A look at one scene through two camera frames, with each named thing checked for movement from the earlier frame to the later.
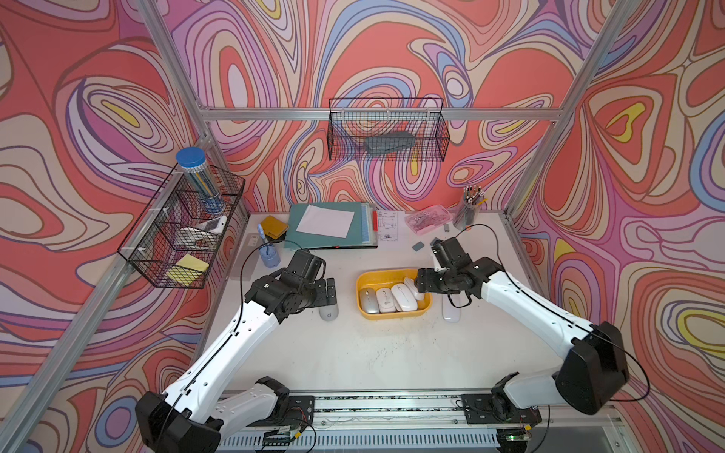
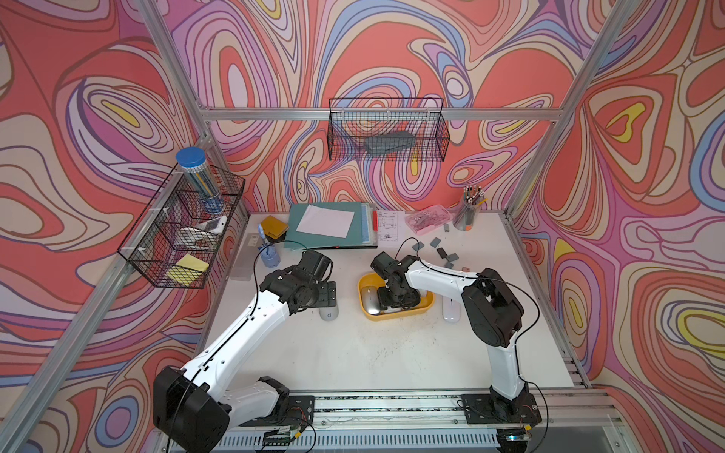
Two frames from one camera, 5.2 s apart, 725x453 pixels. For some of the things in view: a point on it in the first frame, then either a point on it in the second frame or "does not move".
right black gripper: [425, 281] → [383, 301]
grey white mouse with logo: [328, 312] does not move
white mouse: [450, 312] does not move
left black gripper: [321, 293] does not move
